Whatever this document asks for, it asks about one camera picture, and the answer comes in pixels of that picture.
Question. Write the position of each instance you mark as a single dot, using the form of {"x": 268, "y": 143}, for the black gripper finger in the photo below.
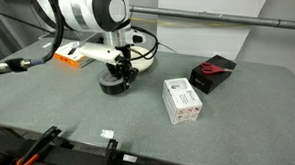
{"x": 115, "y": 72}
{"x": 131, "y": 79}

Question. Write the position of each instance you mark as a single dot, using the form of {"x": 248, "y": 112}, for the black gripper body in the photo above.
{"x": 124, "y": 63}

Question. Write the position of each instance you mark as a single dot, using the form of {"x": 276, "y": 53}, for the grey masking tape roll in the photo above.
{"x": 110, "y": 87}

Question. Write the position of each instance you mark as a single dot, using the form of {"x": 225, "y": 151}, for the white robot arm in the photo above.
{"x": 80, "y": 6}

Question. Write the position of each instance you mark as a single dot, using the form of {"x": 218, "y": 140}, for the small white tape sticker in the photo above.
{"x": 107, "y": 134}

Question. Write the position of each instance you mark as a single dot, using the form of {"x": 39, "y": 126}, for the white orange device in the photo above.
{"x": 98, "y": 53}

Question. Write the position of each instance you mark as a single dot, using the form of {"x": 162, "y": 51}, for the orange and white box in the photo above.
{"x": 67, "y": 57}

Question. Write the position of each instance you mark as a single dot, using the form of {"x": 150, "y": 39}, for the white printed cardboard box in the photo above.
{"x": 181, "y": 102}

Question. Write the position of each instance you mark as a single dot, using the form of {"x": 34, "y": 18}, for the black table clamp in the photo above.
{"x": 111, "y": 151}

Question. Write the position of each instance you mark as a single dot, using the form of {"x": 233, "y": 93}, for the small white label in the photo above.
{"x": 129, "y": 158}

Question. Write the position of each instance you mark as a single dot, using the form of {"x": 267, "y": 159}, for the black rectangular box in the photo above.
{"x": 211, "y": 80}

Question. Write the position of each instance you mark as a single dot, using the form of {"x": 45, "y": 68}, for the grey metal pipe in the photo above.
{"x": 223, "y": 18}

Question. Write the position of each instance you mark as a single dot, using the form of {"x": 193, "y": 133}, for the black table edge rail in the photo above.
{"x": 71, "y": 156}

